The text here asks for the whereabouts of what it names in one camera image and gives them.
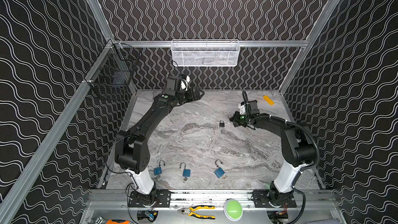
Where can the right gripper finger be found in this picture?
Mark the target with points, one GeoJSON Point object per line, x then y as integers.
{"type": "Point", "coordinates": [236, 124]}
{"type": "Point", "coordinates": [234, 118]}

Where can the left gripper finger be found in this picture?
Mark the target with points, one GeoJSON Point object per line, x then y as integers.
{"type": "Point", "coordinates": [197, 96]}
{"type": "Point", "coordinates": [198, 91]}

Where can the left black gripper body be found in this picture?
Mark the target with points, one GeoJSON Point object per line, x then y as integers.
{"type": "Point", "coordinates": [189, 95]}

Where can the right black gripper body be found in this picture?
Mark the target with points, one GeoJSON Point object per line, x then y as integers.
{"type": "Point", "coordinates": [237, 118]}

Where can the blue padlock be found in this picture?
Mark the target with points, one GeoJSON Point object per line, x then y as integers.
{"type": "Point", "coordinates": [186, 172]}
{"type": "Point", "coordinates": [158, 170]}
{"type": "Point", "coordinates": [219, 172]}

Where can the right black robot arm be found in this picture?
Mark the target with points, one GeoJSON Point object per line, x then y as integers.
{"type": "Point", "coordinates": [299, 148]}

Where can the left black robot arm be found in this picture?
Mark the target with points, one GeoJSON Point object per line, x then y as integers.
{"type": "Point", "coordinates": [132, 153]}

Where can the yellow block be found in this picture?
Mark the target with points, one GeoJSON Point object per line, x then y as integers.
{"type": "Point", "coordinates": [268, 100]}

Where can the green round button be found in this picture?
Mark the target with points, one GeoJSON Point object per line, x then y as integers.
{"type": "Point", "coordinates": [233, 210]}

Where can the green circuit board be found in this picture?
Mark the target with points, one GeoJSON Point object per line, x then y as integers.
{"type": "Point", "coordinates": [147, 216]}

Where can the orange tool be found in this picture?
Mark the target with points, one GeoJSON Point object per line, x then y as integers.
{"type": "Point", "coordinates": [117, 221]}

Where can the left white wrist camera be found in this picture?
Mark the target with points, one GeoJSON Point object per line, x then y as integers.
{"type": "Point", "coordinates": [184, 84]}

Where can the white wire basket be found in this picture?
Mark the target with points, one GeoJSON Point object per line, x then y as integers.
{"type": "Point", "coordinates": [205, 53]}

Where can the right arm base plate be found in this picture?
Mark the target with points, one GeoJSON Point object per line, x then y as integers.
{"type": "Point", "coordinates": [264, 199]}

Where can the black wire basket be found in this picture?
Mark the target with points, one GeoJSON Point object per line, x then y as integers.
{"type": "Point", "coordinates": [113, 81]}

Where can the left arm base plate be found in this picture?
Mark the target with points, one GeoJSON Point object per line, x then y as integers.
{"type": "Point", "coordinates": [157, 198]}

